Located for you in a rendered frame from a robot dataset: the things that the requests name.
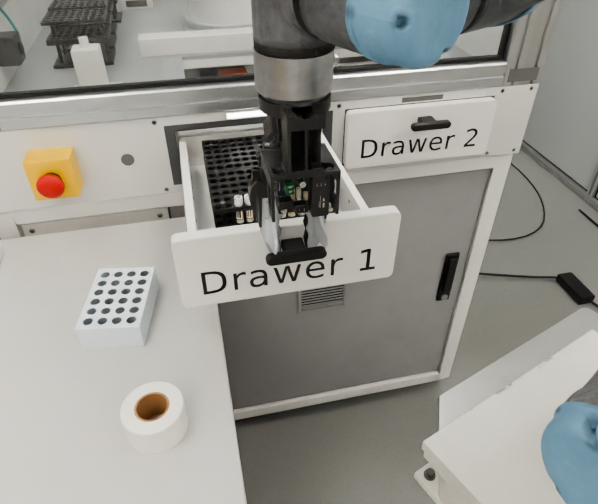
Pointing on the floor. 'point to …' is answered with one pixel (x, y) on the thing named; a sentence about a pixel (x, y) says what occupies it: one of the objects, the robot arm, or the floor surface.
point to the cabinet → (430, 344)
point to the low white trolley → (90, 381)
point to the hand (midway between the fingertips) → (291, 244)
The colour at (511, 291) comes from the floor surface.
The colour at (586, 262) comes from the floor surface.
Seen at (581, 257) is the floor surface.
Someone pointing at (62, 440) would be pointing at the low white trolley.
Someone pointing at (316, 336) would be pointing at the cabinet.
